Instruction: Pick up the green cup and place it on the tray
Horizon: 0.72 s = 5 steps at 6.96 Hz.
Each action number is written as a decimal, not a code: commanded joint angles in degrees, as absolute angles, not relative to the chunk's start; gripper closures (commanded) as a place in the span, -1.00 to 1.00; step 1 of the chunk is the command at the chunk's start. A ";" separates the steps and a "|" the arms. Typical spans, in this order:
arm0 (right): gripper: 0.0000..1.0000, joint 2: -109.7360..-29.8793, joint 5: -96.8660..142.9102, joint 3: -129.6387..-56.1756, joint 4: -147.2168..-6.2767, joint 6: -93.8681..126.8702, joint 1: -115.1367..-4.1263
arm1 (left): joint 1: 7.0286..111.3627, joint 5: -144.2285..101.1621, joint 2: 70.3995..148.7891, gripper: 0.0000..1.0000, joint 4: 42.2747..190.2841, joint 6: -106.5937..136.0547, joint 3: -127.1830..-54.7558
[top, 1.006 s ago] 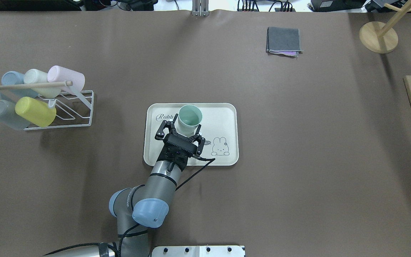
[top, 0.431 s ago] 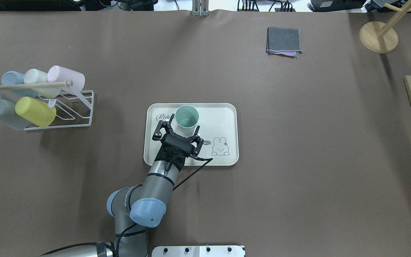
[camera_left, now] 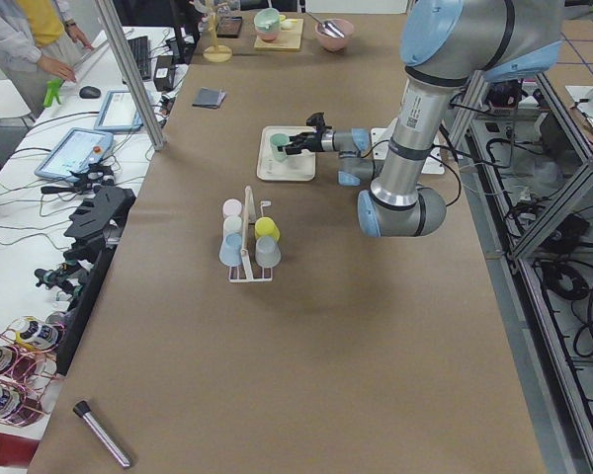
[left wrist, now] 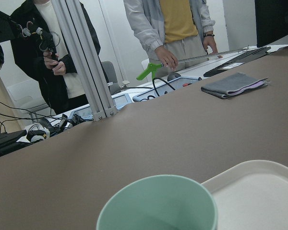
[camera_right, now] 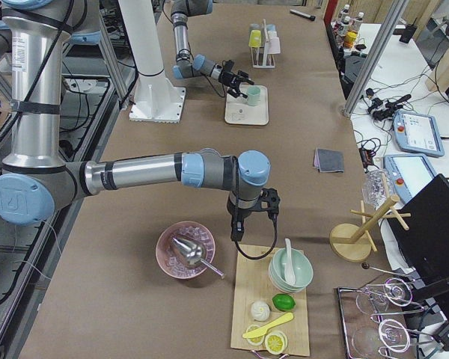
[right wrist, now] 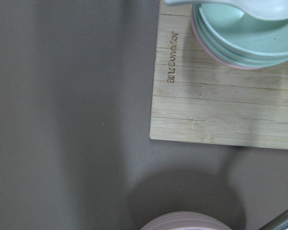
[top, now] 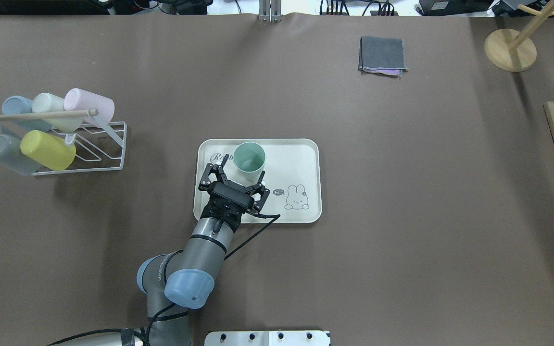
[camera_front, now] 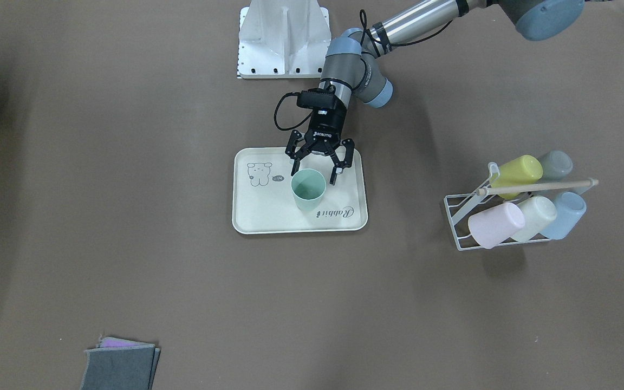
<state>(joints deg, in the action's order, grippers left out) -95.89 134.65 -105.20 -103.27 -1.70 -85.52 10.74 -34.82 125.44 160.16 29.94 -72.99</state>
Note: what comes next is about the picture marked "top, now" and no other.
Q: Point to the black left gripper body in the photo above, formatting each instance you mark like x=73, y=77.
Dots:
x=208, y=179

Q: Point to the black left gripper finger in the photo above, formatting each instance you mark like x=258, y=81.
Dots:
x=214, y=173
x=257, y=189

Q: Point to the green plastic cup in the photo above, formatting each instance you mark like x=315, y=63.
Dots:
x=249, y=158

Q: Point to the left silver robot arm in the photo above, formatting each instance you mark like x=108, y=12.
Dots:
x=180, y=281

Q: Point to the pink plastic cup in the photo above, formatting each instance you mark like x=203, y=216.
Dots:
x=79, y=99

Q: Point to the yellow plastic cup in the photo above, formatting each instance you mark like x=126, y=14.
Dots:
x=48, y=150

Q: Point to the cream white plastic cup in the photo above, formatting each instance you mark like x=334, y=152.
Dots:
x=47, y=102

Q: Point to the grey plastic cup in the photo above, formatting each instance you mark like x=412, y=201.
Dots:
x=12, y=157

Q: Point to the blue plastic cup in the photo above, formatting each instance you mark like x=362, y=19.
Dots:
x=21, y=105

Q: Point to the grey folded cloth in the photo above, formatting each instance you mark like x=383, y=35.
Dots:
x=382, y=55

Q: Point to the wooden mug tree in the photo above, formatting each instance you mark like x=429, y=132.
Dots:
x=512, y=50

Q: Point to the white wire cup rack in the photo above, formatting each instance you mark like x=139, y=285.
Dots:
x=99, y=146

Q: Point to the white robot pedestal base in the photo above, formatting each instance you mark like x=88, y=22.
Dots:
x=269, y=338

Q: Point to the aluminium frame post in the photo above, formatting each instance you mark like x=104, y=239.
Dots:
x=270, y=11

